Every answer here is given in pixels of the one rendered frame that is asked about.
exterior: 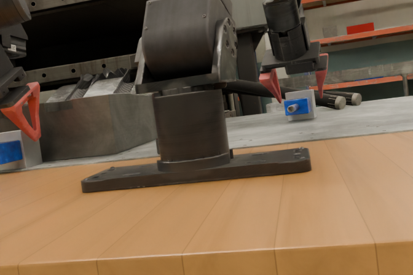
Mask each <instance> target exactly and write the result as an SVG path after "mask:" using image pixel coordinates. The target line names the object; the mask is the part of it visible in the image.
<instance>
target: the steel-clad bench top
mask: <svg viewBox="0 0 413 275"><path fill-rule="evenodd" d="M316 110H317V117H315V118H310V119H303V120H292V121H288V116H286V115H285V111H281V112H271V113H266V114H256V115H246V116H240V117H230V118H226V126H227V136H228V141H229V148H231V149H233V150H235V149H247V148H253V147H265V146H271V145H283V144H294V143H301V142H313V141H324V140H331V139H342V138H354V137H361V136H372V135H379V134H390V133H402V132H408V131H413V96H405V97H399V98H389V99H379V100H373V101H363V102H361V104H360V105H359V106H349V105H345V107H344V108H343V109H332V108H328V107H316ZM157 157H160V154H158V153H157V146H156V140H153V141H151V142H147V143H145V144H142V145H139V146H137V147H134V148H132V149H128V150H126V151H123V152H121V153H117V154H113V155H102V156H95V157H84V158H73V159H67V160H55V161H45V162H42V164H40V165H36V166H32V167H29V168H23V169H10V170H2V171H0V174H1V173H8V172H20V171H31V170H38V169H49V168H61V167H67V166H79V165H90V164H97V163H109V162H115V161H127V160H139V159H145V158H157Z"/></svg>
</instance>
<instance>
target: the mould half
mask: <svg viewBox="0 0 413 275"><path fill-rule="evenodd" d="M122 78H123V77H119V78H114V79H106V80H99V81H96V82H95V83H94V84H93V85H92V86H91V87H90V88H89V90H88V91H87V92H86V94H85V95H84V96H83V98H75V99H72V104H73V109H68V110H59V111H54V112H45V106H44V103H40V104H39V121H40V127H41V137H40V138H39V143H40V148H41V156H42V162H45V161H55V160H67V159H73V158H84V157H95V156H102V155H113V154H117V153H121V152H123V151H126V150H128V149H132V148H134V147H137V146H139V145H142V144H145V143H147V142H151V141H153V140H156V139H157V129H156V124H155V115H154V107H153V102H152V93H143V94H136V91H135V85H134V86H133V88H132V90H131V91H130V92H129V93H114V94H113V92H114V90H115V89H116V87H117V86H118V84H119V83H120V81H121V80H122ZM76 85H77V84H73V85H65V86H62V87H60V88H59V89H58V90H57V91H56V92H55V93H54V94H53V95H52V96H51V97H50V98H49V99H48V100H47V103H54V102H60V101H65V99H66V98H67V97H68V96H69V95H70V93H71V92H72V91H73V90H74V88H75V87H76ZM22 113H23V115H24V116H25V118H26V120H27V122H28V123H29V125H30V126H31V127H32V128H33V125H32V121H31V116H30V110H29V107H28V105H27V106H22ZM16 130H21V129H20V128H19V127H18V126H17V125H15V124H14V123H13V122H12V121H11V120H10V119H9V118H0V133H3V132H8V131H16Z"/></svg>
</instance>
